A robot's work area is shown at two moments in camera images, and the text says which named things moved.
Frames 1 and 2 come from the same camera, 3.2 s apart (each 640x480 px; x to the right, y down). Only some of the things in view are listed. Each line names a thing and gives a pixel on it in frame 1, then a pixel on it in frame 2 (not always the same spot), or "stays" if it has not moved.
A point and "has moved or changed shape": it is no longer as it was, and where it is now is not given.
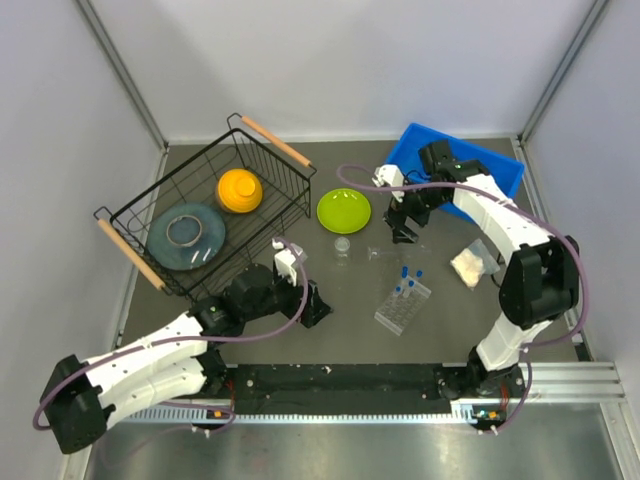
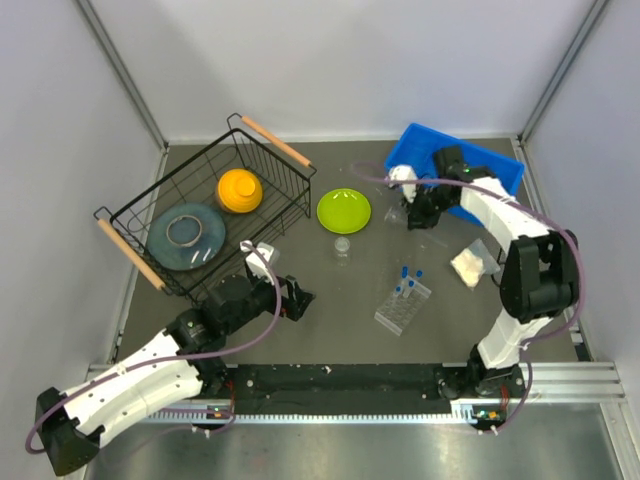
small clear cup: (342, 245) stays
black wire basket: (193, 225) stays
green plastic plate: (343, 210) stays
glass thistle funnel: (373, 253) has moved or changed shape
